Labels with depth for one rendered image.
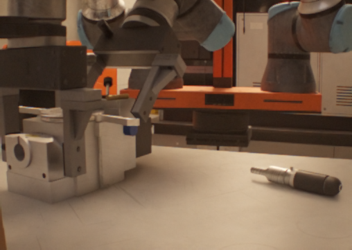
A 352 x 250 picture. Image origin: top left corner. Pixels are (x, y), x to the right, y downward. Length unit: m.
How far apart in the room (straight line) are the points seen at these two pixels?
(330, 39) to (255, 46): 1.10
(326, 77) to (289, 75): 0.96
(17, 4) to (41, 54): 0.07
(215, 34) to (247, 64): 1.30
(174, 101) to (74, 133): 0.64
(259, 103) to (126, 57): 0.50
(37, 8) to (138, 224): 0.27
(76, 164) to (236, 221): 0.19
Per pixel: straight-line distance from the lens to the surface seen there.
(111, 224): 0.47
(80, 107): 0.49
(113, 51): 0.70
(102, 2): 1.12
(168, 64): 0.63
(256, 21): 2.11
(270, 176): 0.61
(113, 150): 0.60
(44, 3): 0.53
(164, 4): 0.72
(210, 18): 0.80
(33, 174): 0.55
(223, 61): 1.23
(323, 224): 0.48
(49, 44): 0.53
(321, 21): 1.04
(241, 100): 1.11
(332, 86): 2.08
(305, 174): 0.59
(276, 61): 1.15
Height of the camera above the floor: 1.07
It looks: 9 degrees down
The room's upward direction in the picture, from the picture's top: straight up
